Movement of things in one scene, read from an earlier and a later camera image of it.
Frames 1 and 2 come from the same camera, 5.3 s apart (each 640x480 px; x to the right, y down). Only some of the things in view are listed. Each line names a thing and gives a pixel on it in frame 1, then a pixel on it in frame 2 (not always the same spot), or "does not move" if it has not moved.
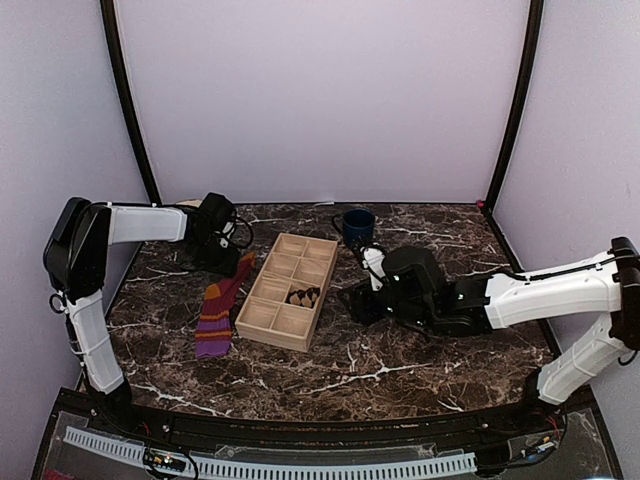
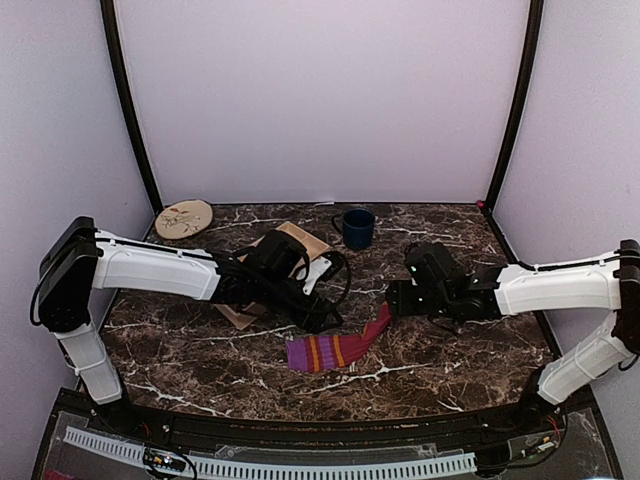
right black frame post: [536, 11] does not move
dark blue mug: [356, 225] does not move
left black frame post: [108, 15] does not move
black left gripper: [209, 255] -> [317, 314]
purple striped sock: [214, 328] -> [319, 353]
